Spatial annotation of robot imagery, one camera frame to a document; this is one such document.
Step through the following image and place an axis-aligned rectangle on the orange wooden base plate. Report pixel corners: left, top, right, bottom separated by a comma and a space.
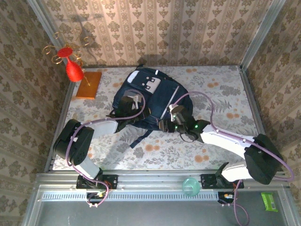
75, 72, 103, 99

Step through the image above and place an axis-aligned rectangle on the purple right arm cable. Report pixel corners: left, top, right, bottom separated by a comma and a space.
173, 91, 295, 226

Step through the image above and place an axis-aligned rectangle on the thin black wire loop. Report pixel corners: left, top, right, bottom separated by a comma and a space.
178, 131, 196, 143

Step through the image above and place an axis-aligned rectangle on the floral table cover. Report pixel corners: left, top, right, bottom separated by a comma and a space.
52, 65, 270, 170

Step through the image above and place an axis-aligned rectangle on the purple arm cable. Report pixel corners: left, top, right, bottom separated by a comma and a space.
66, 89, 146, 208
173, 91, 295, 226

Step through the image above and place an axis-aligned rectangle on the red vase with gold spirals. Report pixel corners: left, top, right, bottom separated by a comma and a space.
42, 28, 93, 87

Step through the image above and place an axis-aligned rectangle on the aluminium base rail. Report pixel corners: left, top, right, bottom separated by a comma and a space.
35, 169, 290, 189

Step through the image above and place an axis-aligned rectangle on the teal plastic cup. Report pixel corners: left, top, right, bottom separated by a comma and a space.
182, 178, 201, 197

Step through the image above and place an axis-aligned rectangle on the red vase ornament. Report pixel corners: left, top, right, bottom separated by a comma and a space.
57, 47, 85, 82

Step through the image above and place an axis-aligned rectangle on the grey slotted cable duct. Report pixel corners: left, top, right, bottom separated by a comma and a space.
41, 190, 221, 202

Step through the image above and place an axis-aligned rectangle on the aluminium side rail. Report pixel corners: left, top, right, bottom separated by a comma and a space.
44, 77, 79, 174
239, 67, 283, 172

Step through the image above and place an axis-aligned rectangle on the black controller board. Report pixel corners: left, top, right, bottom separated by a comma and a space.
217, 192, 238, 205
86, 191, 106, 205

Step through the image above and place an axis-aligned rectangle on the aluminium frame post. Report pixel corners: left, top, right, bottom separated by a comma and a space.
26, 0, 80, 73
239, 0, 286, 71

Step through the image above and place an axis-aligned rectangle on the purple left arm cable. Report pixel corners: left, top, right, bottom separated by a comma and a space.
66, 89, 146, 208

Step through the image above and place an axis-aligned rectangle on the navy blue backpack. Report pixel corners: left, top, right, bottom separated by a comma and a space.
106, 64, 194, 149

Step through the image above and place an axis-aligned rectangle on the green wipes packet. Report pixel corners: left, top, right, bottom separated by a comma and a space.
261, 192, 278, 212

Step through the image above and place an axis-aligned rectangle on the grey sheet metal panel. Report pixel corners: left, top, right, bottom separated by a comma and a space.
37, 201, 289, 226

